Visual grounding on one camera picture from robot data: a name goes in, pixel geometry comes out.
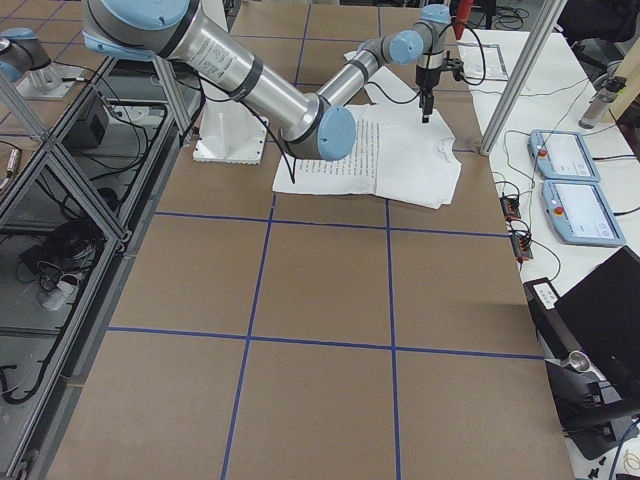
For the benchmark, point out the lower blue teach pendant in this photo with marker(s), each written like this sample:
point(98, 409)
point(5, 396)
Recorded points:
point(580, 214)

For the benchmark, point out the blue teach pendant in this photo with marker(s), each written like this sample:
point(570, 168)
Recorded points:
point(562, 155)
point(580, 214)

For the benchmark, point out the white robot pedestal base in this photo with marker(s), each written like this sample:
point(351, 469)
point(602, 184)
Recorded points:
point(229, 133)

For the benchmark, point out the grey water bottle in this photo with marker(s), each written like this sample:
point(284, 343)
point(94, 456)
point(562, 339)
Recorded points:
point(601, 102)

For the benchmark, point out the white long-sleeve printed shirt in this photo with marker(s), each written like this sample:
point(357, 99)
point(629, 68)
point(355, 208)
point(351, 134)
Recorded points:
point(396, 155)

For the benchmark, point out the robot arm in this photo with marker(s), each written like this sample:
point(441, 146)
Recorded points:
point(309, 126)
point(422, 44)

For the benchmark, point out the clear plastic bag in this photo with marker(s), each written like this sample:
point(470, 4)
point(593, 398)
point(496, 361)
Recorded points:
point(483, 61)

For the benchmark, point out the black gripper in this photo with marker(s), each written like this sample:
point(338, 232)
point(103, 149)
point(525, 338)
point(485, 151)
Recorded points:
point(426, 79)

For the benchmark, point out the red fire extinguisher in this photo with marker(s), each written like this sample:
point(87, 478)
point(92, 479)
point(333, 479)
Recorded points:
point(462, 15)

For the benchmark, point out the upper blue teach pendant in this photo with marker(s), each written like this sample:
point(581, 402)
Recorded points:
point(562, 155)

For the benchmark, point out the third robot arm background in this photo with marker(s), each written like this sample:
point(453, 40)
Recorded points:
point(26, 64)

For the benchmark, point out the black power supply box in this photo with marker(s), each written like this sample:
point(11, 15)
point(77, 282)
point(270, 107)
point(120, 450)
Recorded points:
point(89, 128)

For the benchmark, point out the aluminium frame post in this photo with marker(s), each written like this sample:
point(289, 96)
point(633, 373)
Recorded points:
point(533, 46)

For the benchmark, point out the orange black adapter board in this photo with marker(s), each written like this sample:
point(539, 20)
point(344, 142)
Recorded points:
point(510, 206)

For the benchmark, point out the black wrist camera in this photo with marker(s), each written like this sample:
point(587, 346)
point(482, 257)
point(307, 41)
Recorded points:
point(455, 66)

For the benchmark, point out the black laptop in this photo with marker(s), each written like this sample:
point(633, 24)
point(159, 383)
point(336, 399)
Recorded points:
point(602, 313)

